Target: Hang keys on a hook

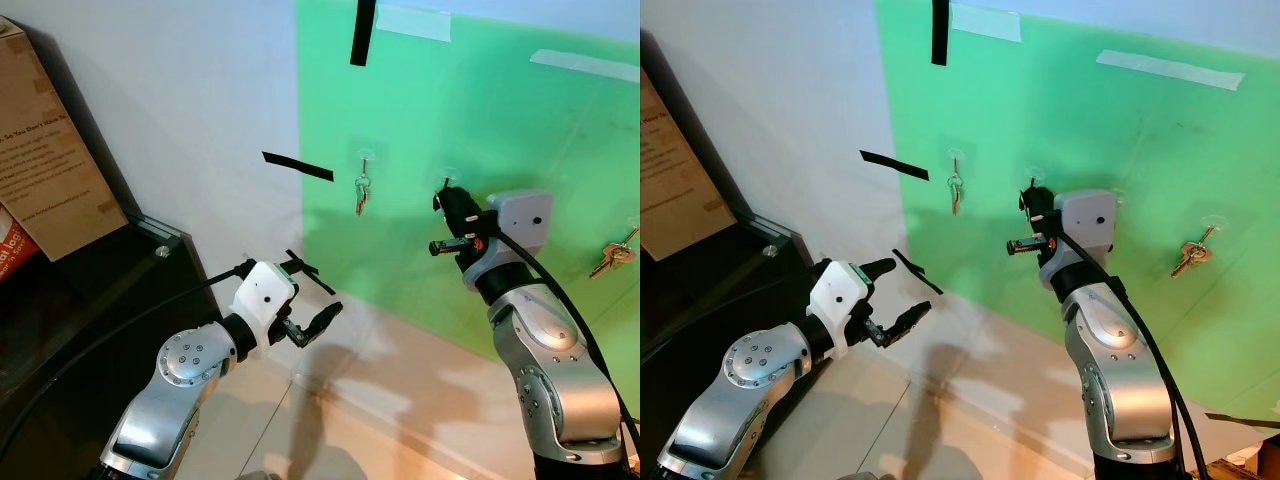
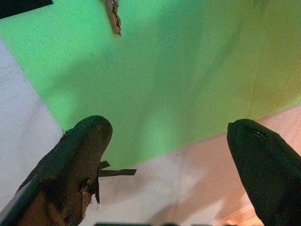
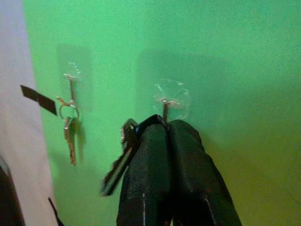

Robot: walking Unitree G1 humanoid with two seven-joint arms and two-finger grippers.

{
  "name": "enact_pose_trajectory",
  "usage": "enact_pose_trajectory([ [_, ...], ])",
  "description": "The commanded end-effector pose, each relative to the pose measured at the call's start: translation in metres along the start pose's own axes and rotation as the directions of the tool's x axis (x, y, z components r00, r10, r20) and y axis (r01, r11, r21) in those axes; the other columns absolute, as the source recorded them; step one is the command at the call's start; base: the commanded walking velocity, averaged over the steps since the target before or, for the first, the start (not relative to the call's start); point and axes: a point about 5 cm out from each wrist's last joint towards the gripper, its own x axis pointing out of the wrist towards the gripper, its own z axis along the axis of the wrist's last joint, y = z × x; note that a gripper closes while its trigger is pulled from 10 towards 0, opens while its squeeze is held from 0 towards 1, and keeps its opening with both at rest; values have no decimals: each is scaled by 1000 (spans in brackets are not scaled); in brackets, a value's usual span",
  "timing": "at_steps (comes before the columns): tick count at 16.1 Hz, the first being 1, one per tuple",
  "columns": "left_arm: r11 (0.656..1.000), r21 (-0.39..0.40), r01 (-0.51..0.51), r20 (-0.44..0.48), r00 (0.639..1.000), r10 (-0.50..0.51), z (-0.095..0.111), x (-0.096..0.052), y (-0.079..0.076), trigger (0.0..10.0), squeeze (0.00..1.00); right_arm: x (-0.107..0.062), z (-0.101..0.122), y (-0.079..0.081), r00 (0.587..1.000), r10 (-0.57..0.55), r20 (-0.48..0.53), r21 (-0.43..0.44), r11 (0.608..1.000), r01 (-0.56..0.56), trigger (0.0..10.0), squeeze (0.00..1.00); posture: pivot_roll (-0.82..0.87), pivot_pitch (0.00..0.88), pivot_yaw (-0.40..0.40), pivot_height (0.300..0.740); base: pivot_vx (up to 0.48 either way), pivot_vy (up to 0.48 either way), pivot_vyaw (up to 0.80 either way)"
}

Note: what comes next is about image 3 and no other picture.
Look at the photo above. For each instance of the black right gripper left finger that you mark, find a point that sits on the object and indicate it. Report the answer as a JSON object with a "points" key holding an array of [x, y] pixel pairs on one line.
{"points": [[150, 179]]}

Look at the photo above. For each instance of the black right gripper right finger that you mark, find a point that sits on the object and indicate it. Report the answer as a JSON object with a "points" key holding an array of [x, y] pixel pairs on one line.
{"points": [[195, 179]]}

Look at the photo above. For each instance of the keys with black carabiner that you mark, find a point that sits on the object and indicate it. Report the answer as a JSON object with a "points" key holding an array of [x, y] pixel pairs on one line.
{"points": [[118, 164]]}

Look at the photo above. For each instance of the black tape strip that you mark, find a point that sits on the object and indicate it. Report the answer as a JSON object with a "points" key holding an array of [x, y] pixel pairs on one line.
{"points": [[40, 100]]}

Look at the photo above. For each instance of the dark brown furniture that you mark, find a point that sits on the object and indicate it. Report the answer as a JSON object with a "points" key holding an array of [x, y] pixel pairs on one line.
{"points": [[8, 200]]}

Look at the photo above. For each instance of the clear adhesive wall hook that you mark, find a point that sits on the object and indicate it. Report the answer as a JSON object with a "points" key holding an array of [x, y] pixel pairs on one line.
{"points": [[74, 68], [172, 97]]}

